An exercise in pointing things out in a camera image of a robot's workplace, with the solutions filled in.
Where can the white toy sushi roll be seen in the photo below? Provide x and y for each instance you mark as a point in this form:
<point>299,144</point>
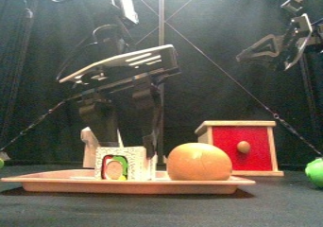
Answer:
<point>134,161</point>

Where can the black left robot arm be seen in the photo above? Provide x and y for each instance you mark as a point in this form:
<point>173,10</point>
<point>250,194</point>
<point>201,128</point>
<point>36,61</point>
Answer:
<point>110,32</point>

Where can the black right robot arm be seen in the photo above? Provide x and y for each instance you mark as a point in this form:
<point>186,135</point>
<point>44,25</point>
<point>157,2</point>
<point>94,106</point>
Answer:
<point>318,32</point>

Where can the pale wooden block with holes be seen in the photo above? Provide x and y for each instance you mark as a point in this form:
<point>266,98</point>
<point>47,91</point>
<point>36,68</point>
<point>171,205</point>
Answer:
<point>87,148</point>

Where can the orange toy ball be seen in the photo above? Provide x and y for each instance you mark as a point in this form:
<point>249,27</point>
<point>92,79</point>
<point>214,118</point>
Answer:
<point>198,162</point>

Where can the pink plastic tray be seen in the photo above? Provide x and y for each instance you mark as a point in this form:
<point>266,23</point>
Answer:
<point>126,186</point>

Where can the wooden box with red drawer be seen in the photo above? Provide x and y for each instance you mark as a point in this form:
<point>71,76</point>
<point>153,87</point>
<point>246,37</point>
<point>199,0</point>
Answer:
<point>243,148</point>

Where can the small green toy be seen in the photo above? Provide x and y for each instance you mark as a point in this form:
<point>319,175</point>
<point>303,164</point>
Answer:
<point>0,163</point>

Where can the green toy pea pod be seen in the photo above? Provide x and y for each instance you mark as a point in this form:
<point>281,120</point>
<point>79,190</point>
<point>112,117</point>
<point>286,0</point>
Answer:
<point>317,173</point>

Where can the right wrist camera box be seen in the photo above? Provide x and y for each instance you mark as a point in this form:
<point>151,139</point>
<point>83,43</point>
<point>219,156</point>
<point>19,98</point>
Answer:
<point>291,3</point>

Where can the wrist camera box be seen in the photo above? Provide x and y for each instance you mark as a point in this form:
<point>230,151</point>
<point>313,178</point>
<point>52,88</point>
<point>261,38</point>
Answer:
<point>126,7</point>
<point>291,3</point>

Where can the vertical black frame pole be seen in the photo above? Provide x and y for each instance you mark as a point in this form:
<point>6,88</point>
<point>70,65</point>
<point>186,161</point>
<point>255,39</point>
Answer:
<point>161,16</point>

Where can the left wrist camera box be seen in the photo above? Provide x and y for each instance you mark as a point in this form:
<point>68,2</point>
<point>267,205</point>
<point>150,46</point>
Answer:
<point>126,7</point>

